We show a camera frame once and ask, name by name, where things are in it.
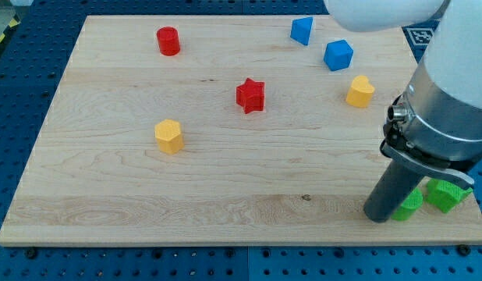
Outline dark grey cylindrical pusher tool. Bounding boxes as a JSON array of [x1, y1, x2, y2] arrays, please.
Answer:
[[363, 161, 423, 223]]

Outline blue cube block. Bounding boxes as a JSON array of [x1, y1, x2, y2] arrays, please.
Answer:
[[323, 40, 353, 71]]

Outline red cylinder block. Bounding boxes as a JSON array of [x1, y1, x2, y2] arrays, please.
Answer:
[[156, 27, 181, 56]]

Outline black and white fiducial marker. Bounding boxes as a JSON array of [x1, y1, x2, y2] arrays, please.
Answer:
[[406, 27, 434, 46]]

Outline light wooden board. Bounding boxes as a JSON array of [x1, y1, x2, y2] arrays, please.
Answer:
[[0, 16, 482, 247]]

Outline yellow heart block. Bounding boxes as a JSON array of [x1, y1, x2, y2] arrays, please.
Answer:
[[346, 75, 375, 108]]

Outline red star block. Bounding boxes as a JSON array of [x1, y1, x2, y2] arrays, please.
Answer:
[[236, 78, 265, 114]]

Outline yellow hexagon block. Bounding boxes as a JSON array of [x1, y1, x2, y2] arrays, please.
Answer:
[[154, 119, 185, 155]]

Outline green angular block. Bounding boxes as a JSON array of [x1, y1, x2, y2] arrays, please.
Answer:
[[425, 179, 473, 213]]

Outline green round block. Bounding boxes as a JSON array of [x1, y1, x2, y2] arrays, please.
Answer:
[[391, 187, 424, 221]]

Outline blue triangular prism block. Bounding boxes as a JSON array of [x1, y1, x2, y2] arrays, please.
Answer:
[[289, 16, 314, 46]]

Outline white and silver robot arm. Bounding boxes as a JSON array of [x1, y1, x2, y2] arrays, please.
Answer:
[[324, 0, 482, 191]]

